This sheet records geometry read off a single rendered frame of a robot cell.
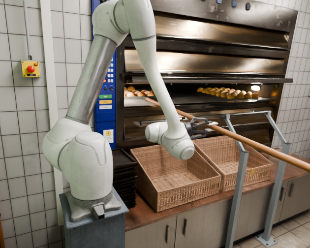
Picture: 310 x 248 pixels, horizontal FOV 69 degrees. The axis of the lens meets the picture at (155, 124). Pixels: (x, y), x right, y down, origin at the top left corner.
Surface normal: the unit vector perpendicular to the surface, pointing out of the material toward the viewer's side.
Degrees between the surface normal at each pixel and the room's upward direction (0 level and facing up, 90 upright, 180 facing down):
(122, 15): 106
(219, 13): 90
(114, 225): 90
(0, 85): 90
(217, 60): 70
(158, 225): 90
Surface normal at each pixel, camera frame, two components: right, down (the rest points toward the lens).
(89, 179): 0.21, 0.25
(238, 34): 0.44, -0.08
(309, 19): 0.46, 0.26
